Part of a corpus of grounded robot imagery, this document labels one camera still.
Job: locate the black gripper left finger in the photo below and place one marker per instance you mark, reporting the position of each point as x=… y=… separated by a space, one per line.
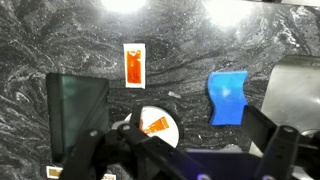
x=133 y=150

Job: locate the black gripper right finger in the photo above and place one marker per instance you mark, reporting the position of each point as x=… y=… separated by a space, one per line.
x=286 y=150

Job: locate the red ketchup packet white border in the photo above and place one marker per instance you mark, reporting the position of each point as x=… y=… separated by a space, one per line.
x=134 y=68

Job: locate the orange sauce packet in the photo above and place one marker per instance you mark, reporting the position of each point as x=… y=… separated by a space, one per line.
x=157 y=126

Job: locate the small white label packet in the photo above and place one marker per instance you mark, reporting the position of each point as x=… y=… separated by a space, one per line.
x=53 y=172
x=109 y=177

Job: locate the white round bowl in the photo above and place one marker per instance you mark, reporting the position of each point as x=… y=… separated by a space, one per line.
x=154 y=114

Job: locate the stainless steel sink basin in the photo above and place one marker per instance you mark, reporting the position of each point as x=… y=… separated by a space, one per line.
x=295 y=95

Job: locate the small clear plastic scrap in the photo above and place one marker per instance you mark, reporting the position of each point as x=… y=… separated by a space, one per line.
x=174 y=95

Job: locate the blue wavy sponge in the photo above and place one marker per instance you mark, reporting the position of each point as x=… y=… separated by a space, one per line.
x=227 y=98

